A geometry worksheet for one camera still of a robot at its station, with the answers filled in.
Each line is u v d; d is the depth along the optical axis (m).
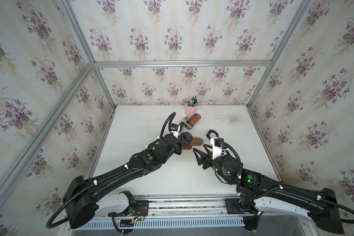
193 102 1.07
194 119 1.07
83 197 0.38
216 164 0.59
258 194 0.49
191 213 0.73
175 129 0.64
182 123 1.04
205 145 0.70
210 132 1.01
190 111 1.07
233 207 0.73
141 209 0.72
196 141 0.90
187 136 0.73
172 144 0.55
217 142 0.57
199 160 0.61
